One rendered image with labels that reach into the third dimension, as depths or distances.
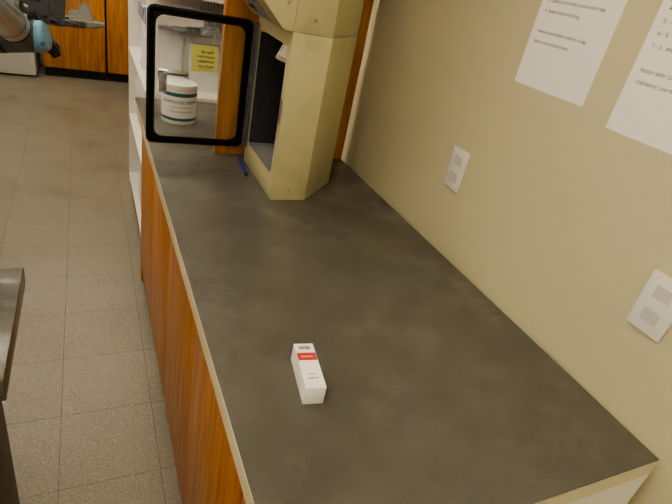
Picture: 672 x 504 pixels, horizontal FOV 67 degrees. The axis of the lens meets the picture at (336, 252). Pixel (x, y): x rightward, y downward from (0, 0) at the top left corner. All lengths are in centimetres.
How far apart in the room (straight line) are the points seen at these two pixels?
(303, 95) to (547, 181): 67
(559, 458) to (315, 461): 42
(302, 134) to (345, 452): 93
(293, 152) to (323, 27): 34
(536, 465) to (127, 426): 151
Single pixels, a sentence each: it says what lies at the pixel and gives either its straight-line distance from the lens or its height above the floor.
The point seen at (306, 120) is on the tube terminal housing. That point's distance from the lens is 147.
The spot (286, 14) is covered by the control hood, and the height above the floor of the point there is 145.
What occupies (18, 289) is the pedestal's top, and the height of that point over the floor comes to 94.
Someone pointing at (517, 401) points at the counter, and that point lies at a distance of 104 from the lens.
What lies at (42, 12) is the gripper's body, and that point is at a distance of 164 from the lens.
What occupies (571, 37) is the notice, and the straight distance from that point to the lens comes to 123.
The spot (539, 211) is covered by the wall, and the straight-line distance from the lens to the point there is 123.
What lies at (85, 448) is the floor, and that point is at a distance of 204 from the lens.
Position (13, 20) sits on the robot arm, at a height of 132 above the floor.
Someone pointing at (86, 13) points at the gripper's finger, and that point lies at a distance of 165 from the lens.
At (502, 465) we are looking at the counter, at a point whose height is 94.
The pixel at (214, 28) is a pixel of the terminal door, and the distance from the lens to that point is 167.
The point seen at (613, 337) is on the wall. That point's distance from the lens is 114.
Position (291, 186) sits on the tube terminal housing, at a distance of 153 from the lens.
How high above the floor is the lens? 156
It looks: 29 degrees down
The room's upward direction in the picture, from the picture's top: 13 degrees clockwise
